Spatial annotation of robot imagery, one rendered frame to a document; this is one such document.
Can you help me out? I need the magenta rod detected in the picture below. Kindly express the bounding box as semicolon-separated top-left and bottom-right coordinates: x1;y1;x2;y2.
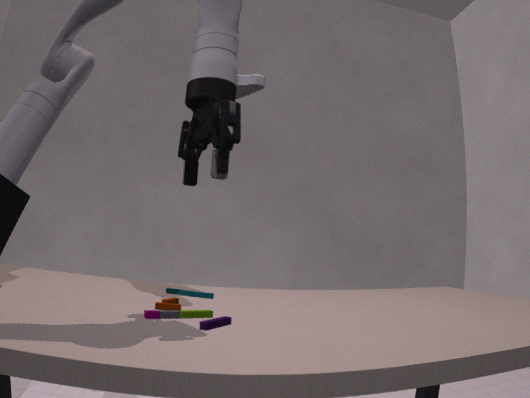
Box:
144;310;160;319

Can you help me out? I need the turquoise rod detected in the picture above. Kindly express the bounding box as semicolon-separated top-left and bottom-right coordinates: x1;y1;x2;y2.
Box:
166;288;214;299

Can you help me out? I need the purple rod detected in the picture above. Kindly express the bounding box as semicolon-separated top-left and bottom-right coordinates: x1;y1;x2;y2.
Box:
200;316;231;331

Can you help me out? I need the lime green rectangular bar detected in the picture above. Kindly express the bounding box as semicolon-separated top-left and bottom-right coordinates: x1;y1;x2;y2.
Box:
179;310;213;318

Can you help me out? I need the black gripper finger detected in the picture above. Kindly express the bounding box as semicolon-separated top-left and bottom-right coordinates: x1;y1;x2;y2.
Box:
178;119;208;186
198;99;241;180

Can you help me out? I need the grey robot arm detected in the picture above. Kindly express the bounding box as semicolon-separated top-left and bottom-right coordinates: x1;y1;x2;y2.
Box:
0;0;265;185

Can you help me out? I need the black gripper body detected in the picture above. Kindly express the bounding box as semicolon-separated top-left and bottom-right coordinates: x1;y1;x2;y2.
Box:
185;77;236;145

